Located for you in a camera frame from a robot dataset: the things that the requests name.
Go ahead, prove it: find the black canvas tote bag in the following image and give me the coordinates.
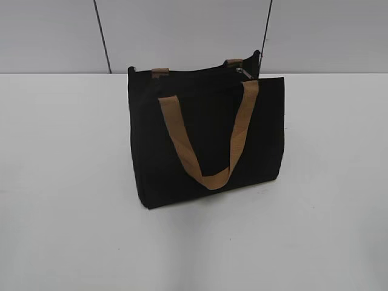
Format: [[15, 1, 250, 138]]
[[127, 50, 285, 209]]

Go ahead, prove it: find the silver zipper pull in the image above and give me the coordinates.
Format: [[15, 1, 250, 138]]
[[236, 67, 254, 80]]

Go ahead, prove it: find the tan front bag handle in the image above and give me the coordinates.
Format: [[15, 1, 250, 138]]
[[158, 81, 259, 190]]

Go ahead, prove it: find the tan bag handle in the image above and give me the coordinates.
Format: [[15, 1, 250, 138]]
[[158, 81, 259, 190], [151, 59, 243, 78]]

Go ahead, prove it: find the tan rear bag handle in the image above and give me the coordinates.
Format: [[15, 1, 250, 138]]
[[151, 59, 243, 78]]

